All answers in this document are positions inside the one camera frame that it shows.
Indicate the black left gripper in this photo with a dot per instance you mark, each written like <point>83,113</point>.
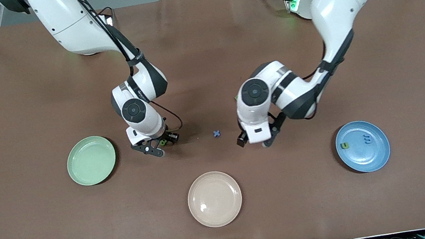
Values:
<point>241,142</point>

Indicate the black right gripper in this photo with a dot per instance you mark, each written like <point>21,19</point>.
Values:
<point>167,136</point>

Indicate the green capital letter B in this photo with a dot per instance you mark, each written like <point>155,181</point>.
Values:
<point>162,142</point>

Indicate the blue lowercase letter x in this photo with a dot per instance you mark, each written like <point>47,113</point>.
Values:
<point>216,133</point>

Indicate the green lowercase letter u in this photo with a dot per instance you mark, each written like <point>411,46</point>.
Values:
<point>344,145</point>

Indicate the blue lowercase letter m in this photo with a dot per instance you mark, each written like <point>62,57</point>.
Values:
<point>367,138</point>

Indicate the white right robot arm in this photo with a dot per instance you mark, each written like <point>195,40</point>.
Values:
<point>72,26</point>

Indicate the beige plate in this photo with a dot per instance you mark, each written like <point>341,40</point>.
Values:
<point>214,199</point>

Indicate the green plate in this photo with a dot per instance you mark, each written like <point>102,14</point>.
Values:
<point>91,160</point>

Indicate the brown tablecloth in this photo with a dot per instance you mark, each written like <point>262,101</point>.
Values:
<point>202,53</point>

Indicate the blue plate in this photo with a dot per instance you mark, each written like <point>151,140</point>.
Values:
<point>365,157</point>

